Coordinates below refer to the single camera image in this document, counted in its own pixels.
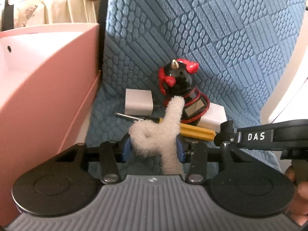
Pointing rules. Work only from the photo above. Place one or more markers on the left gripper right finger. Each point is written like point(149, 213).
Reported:
point(195, 153)

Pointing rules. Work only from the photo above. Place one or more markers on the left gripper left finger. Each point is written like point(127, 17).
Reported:
point(111, 153)

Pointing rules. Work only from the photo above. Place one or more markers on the fuzzy grey thumbs-up toy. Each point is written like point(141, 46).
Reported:
point(149, 138)

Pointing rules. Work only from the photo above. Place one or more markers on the white rectangular block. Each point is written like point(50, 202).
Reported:
point(213, 118)

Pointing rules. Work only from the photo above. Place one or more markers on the black red devil duck figurine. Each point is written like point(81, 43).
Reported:
point(176, 79)

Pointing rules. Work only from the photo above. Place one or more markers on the person right hand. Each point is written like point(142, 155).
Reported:
point(299, 207)

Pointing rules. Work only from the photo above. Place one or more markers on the pink storage box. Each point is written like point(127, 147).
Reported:
point(49, 79)

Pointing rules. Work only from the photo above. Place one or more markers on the blue textured sofa cover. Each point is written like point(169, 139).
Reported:
point(242, 47)

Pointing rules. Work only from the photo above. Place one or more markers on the beige floral bed skirt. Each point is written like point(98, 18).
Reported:
point(37, 12)

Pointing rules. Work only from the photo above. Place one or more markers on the yellow handled screwdriver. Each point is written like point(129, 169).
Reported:
point(185, 129)

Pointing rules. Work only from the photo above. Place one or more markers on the grey wall charger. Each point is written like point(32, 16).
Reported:
point(138, 102)

